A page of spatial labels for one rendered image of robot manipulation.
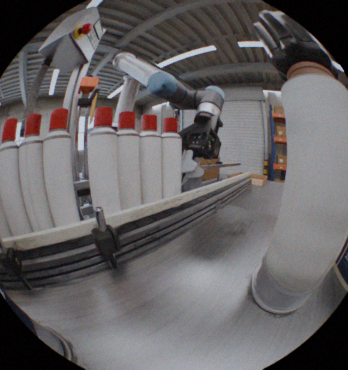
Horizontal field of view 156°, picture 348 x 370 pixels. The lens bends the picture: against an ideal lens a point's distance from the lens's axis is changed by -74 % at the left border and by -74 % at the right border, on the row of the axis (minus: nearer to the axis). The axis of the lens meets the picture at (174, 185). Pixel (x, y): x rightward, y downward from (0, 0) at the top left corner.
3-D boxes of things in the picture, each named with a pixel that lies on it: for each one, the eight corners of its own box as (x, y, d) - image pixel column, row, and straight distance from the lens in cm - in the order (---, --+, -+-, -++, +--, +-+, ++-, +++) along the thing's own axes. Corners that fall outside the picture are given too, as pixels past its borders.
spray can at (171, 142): (174, 211, 30) (174, 114, 29) (155, 206, 33) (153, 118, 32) (185, 204, 34) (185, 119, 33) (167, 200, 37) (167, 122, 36)
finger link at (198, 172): (194, 189, 32) (205, 154, 35) (175, 185, 35) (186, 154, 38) (200, 193, 34) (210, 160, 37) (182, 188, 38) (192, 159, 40)
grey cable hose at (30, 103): (17, 136, 35) (41, 59, 44) (21, 139, 38) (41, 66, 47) (29, 133, 34) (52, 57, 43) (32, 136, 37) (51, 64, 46)
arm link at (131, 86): (99, 149, 76) (123, 57, 84) (120, 148, 85) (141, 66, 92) (110, 155, 66) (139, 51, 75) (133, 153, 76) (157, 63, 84)
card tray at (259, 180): (262, 187, 91) (263, 180, 91) (227, 181, 98) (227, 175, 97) (266, 180, 121) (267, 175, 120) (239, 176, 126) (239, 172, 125)
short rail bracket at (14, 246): (35, 306, 26) (-14, 236, 20) (32, 279, 30) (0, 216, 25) (48, 305, 24) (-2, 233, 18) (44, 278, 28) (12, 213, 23)
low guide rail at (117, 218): (-5, 254, 30) (-10, 243, 29) (-4, 250, 31) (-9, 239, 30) (250, 175, 90) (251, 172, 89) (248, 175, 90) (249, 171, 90)
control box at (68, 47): (36, 51, 42) (67, 16, 57) (63, 74, 50) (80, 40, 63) (69, 32, 36) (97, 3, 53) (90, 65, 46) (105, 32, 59)
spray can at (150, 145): (142, 216, 28) (140, 112, 27) (137, 207, 33) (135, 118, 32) (166, 212, 30) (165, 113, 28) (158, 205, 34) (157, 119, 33)
